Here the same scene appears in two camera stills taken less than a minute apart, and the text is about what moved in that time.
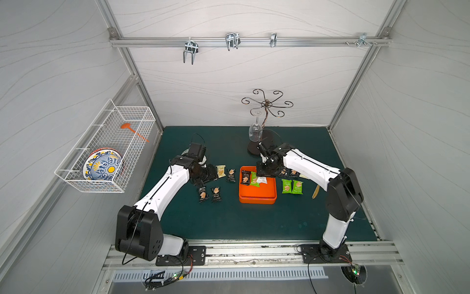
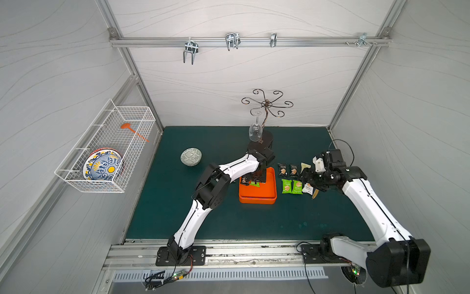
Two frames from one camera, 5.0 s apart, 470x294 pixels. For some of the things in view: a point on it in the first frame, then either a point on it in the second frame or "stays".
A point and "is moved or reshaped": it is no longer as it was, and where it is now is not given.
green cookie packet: (253, 179) stays
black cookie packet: (283, 173) stays
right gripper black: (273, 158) → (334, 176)
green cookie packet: (297, 187) stays
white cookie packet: (261, 179) is moved or reshaped
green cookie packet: (286, 186) stays
